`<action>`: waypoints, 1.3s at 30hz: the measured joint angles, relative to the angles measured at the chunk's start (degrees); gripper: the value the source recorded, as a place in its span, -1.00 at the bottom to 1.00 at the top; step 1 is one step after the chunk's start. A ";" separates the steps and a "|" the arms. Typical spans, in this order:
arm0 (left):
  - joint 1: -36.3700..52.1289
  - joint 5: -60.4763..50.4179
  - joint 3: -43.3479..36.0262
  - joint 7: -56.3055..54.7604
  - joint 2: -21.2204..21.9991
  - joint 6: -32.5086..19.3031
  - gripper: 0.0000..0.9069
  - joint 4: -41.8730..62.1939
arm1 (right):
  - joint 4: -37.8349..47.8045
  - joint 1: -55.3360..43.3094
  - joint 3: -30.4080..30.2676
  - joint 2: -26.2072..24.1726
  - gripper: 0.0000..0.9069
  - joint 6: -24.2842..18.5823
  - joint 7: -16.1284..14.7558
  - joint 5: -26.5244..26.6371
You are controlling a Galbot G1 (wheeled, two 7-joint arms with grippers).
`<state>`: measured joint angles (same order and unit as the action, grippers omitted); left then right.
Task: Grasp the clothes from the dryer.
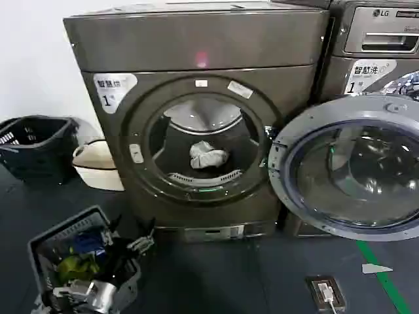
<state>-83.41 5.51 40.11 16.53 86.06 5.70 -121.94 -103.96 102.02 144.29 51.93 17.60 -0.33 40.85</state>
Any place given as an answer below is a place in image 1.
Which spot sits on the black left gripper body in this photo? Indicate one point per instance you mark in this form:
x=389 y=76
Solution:
x=118 y=261

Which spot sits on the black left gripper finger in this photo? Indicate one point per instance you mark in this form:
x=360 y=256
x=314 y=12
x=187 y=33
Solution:
x=141 y=243
x=108 y=235

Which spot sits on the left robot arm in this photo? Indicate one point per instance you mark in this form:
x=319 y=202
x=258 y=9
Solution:
x=95 y=294

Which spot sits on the blue garment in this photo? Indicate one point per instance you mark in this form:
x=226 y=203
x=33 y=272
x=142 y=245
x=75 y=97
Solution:
x=86 y=243

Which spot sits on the yellow-green garment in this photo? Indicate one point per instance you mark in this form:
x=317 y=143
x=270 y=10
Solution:
x=73 y=266

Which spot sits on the cream plastic bin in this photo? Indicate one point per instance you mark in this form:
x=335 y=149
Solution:
x=98 y=173

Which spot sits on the grey plastic laundry basket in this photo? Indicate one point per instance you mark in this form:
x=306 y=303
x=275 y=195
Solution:
x=42 y=243

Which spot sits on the white crumpled cloth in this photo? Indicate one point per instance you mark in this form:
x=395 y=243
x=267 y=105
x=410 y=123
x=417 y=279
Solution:
x=206 y=156

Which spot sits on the black plastic laundry basket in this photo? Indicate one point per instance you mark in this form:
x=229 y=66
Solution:
x=36 y=153

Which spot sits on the round glass dryer door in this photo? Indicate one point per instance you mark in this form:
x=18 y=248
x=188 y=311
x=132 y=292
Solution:
x=281 y=170

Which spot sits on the dark floor socket box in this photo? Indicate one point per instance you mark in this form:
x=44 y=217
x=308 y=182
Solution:
x=314 y=297

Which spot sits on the grey front-load dryer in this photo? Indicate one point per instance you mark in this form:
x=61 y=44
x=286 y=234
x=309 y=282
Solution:
x=196 y=36

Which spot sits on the white arrow floor sticker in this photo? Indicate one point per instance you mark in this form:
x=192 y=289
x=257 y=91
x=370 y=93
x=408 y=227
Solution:
x=374 y=269

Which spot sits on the green floor tape strip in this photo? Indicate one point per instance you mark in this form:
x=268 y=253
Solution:
x=383 y=278

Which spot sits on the grey washing machine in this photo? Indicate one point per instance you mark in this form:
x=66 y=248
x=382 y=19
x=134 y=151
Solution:
x=370 y=36

